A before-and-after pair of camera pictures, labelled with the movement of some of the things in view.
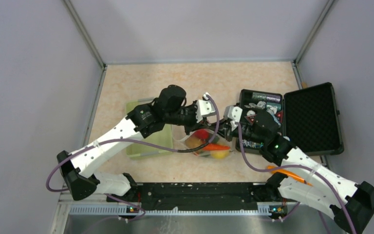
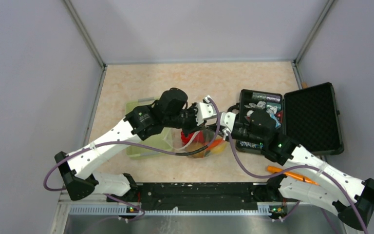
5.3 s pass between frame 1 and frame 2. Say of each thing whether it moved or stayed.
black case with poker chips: stayed
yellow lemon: moved
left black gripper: stayed
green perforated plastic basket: stayed
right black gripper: stayed
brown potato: moved
